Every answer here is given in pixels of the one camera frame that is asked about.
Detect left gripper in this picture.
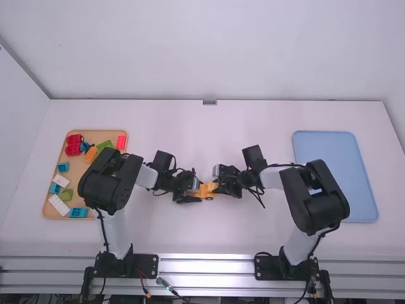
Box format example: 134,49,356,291
171,168,199,205

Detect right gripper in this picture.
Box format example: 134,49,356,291
218,164,245,199

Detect yellow toy car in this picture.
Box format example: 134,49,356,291
194,181,220,201

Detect silver rails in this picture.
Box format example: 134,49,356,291
0,252,405,299

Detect small grey electronic module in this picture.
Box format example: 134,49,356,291
156,277,174,291

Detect tan tray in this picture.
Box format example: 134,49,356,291
42,129,129,220

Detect blue mat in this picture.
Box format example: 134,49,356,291
291,130,380,224

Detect red toy brick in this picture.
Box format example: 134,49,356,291
65,134,85,147
65,144,84,157

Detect white toy brick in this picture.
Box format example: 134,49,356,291
47,193,71,217
51,174,72,187

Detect black cable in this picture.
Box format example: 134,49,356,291
245,185,266,209

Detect red and black wire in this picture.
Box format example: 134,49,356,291
135,267,153,300

